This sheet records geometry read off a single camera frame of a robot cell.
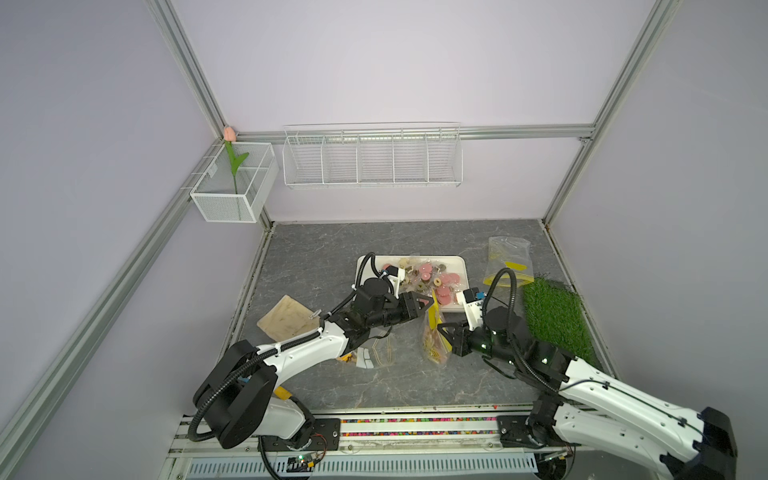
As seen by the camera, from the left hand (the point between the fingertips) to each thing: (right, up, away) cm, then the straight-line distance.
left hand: (431, 305), depth 77 cm
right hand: (+1, -4, -4) cm, 6 cm away
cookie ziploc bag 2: (-14, -12, -1) cm, 19 cm away
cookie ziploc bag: (+33, +14, +32) cm, 48 cm away
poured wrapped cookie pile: (+1, +6, +22) cm, 23 cm away
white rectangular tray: (+12, +10, +30) cm, 33 cm away
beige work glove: (-44, -7, +18) cm, 48 cm away
